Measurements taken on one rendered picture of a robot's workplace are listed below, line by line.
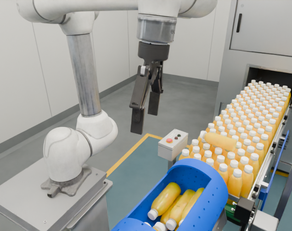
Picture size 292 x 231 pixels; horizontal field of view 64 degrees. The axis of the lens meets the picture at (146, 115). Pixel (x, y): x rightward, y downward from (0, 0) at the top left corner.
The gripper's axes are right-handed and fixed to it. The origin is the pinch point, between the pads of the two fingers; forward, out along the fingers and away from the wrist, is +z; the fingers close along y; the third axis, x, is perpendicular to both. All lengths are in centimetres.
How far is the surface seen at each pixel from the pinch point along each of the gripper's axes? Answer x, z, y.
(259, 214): -52, 63, 53
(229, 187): -34, 50, 50
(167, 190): -6, 46, 29
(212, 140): -21, 35, 68
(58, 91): 219, 100, 240
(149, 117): 80, 135, 301
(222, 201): -29, 40, 26
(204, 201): -21.5, 35.2, 16.7
